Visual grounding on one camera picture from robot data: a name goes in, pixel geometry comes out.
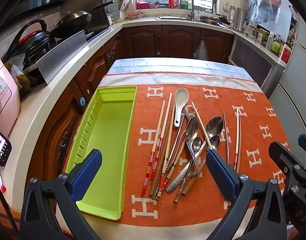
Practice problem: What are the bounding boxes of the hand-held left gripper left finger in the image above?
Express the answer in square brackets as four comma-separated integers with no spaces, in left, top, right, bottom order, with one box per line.
[19,149,103,240]

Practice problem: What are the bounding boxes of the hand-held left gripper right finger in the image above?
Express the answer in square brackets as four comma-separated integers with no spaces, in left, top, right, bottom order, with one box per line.
[205,149,288,240]

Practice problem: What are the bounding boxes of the metal chopstick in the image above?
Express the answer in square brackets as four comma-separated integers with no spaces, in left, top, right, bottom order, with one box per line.
[222,109,228,164]
[225,126,231,163]

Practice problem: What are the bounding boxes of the metal spoon ornate handle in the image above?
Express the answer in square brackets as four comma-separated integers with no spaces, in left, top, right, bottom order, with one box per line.
[165,134,221,194]

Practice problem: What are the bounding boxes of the small metal spoon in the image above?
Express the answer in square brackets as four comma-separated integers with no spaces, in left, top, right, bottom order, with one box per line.
[173,136,203,203]

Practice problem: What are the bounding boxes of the large metal spoon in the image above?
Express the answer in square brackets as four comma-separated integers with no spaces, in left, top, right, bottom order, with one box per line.
[182,116,224,196]

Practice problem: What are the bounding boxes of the green plastic utensil tray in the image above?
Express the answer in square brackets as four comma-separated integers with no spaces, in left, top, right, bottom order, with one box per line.
[61,85,138,221]

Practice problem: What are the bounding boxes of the medium metal spoon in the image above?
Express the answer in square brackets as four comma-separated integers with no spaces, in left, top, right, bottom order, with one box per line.
[185,116,202,173]

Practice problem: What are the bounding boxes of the tan wooden chopstick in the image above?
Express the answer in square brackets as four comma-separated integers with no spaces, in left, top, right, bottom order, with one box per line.
[190,101,215,153]

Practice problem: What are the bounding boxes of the wooden chopstick dark banded end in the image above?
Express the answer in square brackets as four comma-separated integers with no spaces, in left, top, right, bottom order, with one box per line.
[155,104,176,200]
[149,120,173,197]

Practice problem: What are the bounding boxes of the metal fork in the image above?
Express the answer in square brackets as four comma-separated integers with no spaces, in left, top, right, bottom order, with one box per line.
[165,107,192,173]

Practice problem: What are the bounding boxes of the white ceramic spoon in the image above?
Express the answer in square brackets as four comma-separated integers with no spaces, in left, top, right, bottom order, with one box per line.
[173,87,190,128]

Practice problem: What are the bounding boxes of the grey refrigerator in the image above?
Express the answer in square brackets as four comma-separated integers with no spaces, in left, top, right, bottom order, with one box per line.
[267,7,306,160]

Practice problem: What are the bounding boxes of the orange letter-print blanket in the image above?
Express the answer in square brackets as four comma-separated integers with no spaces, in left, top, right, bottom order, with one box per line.
[54,72,292,240]

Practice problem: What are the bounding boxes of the red striped end chopstick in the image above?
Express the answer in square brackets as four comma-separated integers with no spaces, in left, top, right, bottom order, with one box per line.
[141,100,166,197]
[149,92,173,180]

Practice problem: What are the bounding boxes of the white kitchen countertop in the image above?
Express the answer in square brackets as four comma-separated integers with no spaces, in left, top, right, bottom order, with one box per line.
[0,15,286,213]

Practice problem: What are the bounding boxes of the black smartphone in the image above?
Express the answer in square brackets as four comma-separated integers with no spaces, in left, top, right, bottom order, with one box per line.
[0,125,12,167]

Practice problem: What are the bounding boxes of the grey built-in appliance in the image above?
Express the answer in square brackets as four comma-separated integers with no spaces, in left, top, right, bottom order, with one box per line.
[228,36,279,95]

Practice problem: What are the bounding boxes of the white plastic bottle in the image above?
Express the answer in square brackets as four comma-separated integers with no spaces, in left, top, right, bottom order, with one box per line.
[266,31,275,51]

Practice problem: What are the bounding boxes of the pink rice cooker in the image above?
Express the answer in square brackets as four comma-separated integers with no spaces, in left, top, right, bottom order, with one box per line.
[0,57,21,138]

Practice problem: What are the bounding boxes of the plastic bag of food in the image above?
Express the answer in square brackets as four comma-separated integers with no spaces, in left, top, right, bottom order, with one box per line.
[4,55,32,93]

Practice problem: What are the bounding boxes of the stainless steel splash panel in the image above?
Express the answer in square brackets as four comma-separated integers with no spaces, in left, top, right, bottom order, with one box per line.
[35,29,90,85]

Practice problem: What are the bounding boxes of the clear plastic bag on cabinet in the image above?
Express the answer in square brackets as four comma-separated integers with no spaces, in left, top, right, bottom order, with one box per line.
[193,40,209,61]

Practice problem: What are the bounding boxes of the brown wooden cabinets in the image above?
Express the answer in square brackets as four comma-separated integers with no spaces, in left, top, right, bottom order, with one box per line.
[25,25,235,188]

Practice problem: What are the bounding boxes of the steel electric kettle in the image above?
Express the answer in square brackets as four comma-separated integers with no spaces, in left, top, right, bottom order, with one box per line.
[228,5,246,32]

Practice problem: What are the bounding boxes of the hanging clear plastic bag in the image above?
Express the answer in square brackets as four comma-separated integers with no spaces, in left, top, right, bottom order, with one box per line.
[248,0,294,30]

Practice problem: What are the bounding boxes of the black wok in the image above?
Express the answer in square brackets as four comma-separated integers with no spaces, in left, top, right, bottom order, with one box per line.
[51,0,116,38]

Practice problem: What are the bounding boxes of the steel kitchen faucet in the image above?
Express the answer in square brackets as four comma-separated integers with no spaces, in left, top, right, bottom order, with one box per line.
[184,0,195,20]

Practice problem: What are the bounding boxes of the wooden cutting board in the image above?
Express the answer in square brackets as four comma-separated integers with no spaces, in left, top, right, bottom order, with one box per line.
[118,0,133,11]

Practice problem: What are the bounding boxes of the black cable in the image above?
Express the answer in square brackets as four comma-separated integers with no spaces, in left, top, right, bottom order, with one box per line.
[0,177,21,240]

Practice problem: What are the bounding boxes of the black pot with arched handle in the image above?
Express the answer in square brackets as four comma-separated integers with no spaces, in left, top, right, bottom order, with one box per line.
[4,19,56,65]

